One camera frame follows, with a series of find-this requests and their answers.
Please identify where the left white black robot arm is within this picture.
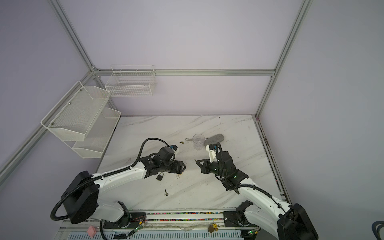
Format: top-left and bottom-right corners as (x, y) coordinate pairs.
(59, 145), (186, 228)

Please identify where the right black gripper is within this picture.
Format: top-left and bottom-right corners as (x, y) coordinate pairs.
(195, 157), (226, 178)

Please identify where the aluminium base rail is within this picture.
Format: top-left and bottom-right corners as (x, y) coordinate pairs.
(55, 209), (261, 240)

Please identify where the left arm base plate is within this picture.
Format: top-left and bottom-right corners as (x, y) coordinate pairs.
(103, 212), (147, 229)

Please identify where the black corrugated cable left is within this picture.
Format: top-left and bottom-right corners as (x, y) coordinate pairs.
(50, 137), (172, 240)

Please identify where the white two-tier mesh shelf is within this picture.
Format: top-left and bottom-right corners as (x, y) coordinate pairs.
(41, 82), (121, 159)

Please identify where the white wire basket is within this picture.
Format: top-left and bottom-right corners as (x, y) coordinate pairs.
(105, 65), (157, 97)

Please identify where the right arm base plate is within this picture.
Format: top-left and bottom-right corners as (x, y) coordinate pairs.
(223, 211), (257, 228)

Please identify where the dark grey padlock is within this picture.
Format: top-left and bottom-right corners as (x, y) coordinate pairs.
(156, 173), (164, 182)

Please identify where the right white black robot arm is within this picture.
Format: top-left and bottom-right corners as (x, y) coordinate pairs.
(196, 151), (319, 240)

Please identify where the aluminium frame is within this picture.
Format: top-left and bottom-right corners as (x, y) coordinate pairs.
(0, 0), (314, 211)

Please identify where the clear plastic cup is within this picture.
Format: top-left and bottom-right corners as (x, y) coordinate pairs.
(192, 134), (206, 150)

